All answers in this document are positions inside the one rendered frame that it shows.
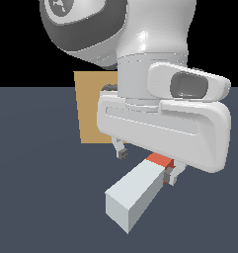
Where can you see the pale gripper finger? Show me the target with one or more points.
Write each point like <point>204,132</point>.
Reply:
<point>174,173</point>
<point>120,151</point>

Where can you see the white peg with orange end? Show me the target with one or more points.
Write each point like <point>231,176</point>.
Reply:
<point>137,194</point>

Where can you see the tan wooden board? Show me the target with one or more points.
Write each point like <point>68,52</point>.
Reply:
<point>91,108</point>

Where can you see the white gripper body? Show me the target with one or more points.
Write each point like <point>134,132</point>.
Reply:
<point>163,128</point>

